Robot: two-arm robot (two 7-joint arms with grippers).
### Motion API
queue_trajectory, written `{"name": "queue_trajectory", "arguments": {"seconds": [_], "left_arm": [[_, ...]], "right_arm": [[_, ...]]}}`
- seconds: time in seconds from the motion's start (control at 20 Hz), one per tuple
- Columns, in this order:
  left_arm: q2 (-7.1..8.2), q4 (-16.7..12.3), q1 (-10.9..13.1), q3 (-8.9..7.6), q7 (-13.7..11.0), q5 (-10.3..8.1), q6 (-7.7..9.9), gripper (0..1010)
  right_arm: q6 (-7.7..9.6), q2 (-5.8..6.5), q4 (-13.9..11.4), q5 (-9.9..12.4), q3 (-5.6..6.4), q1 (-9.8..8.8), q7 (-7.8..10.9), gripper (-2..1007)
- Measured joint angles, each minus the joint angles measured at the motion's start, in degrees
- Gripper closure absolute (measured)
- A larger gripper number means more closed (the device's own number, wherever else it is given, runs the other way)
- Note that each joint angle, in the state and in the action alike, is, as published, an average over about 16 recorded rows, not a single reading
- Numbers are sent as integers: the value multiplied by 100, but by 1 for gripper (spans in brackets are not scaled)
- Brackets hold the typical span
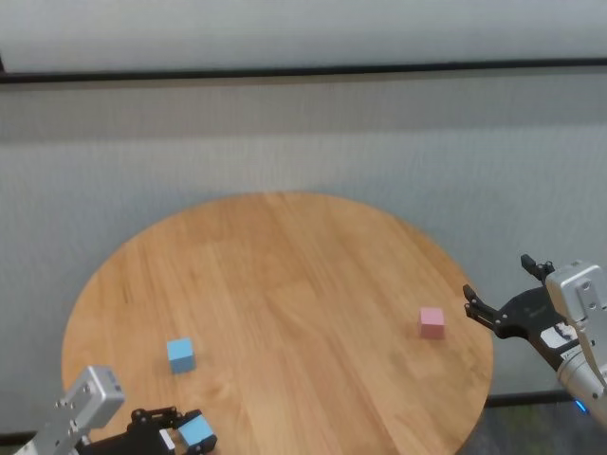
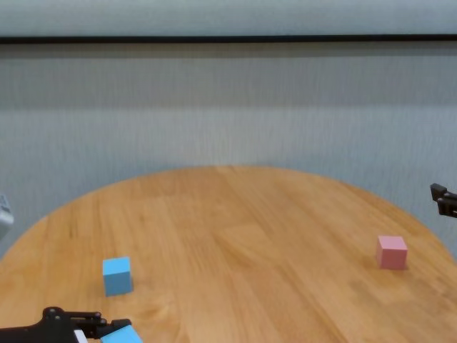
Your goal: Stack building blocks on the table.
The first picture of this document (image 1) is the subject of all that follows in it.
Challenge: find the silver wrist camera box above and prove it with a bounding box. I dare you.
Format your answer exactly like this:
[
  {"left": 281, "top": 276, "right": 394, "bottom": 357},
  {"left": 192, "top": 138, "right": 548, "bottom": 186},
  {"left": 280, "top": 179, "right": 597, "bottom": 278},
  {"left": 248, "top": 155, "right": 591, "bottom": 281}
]
[
  {"left": 544, "top": 259, "right": 607, "bottom": 380},
  {"left": 16, "top": 364, "right": 126, "bottom": 455}
]

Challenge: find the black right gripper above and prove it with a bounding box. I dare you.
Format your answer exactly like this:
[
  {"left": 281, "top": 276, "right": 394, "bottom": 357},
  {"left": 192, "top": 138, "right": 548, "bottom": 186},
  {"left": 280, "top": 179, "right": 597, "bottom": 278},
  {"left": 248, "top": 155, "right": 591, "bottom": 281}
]
[{"left": 462, "top": 254, "right": 580, "bottom": 371}]

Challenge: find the black wall rail strip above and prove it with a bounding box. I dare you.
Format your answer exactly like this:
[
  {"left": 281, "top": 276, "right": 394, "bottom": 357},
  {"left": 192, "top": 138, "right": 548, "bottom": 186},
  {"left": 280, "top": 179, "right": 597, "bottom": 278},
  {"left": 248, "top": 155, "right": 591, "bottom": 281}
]
[{"left": 0, "top": 49, "right": 607, "bottom": 86}]

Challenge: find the pink cube block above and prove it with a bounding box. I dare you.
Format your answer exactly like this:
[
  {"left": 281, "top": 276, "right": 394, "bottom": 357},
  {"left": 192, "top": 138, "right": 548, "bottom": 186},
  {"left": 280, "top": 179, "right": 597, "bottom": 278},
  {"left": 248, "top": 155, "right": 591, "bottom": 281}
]
[{"left": 418, "top": 306, "right": 446, "bottom": 340}]

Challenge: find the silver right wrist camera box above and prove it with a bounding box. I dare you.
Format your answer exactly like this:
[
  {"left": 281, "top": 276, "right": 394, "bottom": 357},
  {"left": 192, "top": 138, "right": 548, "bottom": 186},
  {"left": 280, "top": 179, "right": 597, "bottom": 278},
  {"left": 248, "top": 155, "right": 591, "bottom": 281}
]
[{"left": 544, "top": 259, "right": 607, "bottom": 380}]

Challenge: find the blue cube block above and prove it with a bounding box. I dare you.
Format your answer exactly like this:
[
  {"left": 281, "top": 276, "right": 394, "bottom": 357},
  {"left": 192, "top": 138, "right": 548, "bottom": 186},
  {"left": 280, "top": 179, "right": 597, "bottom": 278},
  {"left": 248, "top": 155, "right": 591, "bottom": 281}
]
[
  {"left": 178, "top": 412, "right": 213, "bottom": 448},
  {"left": 166, "top": 337, "right": 196, "bottom": 374}
]

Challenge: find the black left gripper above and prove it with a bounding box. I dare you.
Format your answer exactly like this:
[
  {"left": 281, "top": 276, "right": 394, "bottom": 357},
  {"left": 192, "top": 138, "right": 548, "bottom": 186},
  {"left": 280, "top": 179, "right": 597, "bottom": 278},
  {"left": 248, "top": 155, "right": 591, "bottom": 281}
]
[{"left": 75, "top": 406, "right": 219, "bottom": 455}]

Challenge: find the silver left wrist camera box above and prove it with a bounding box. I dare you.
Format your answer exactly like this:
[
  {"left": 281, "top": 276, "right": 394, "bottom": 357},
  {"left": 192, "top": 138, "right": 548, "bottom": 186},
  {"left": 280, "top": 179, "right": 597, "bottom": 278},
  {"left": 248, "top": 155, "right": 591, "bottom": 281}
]
[{"left": 16, "top": 364, "right": 126, "bottom": 455}]

